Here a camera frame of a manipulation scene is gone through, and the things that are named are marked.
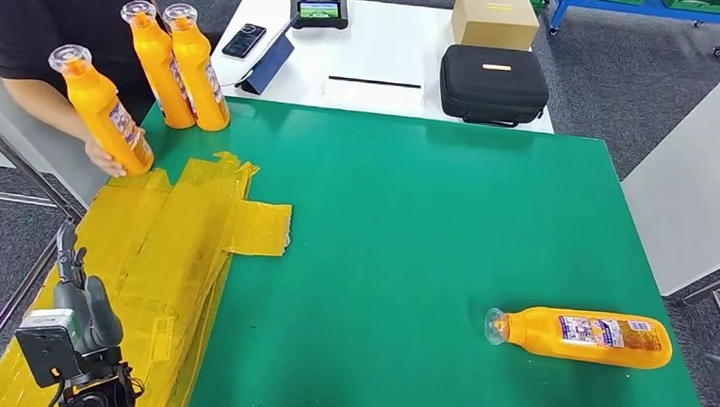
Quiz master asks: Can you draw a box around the tablet with blue cover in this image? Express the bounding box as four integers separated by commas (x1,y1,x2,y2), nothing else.
235,13,298,97

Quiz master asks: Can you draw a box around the black zippered carry case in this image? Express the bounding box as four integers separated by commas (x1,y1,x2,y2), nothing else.
436,42,552,130

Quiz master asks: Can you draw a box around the black remote controller with screen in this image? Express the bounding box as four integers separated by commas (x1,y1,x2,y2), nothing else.
288,0,351,33

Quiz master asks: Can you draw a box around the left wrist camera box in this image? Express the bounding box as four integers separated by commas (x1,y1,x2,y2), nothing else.
10,305,86,392

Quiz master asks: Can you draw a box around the orange bottle with clear cap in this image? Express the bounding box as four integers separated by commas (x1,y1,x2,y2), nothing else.
41,42,163,180
482,302,676,373
113,0,205,132
154,2,238,134

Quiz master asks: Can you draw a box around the black smartphone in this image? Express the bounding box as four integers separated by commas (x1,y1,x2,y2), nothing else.
221,22,268,61

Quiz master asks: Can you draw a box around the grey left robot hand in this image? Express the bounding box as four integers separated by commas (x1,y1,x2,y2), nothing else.
48,219,131,359

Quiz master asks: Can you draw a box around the person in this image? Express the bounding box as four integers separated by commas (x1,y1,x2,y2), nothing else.
0,0,223,185

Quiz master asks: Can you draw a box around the person's right hand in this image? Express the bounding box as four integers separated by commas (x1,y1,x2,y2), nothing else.
81,135,131,180

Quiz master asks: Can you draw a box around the metal table frame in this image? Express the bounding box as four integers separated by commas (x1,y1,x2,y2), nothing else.
0,110,91,405

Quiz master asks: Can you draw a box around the white side table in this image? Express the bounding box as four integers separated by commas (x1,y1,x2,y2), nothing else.
610,44,720,360

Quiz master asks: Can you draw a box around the brown cardboard box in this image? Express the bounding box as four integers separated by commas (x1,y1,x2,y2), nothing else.
449,0,542,52

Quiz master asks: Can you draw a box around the yellow tape patch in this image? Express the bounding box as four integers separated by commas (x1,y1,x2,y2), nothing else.
0,138,297,407

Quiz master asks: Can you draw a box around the thin black strip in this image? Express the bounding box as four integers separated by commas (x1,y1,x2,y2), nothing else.
328,75,423,90

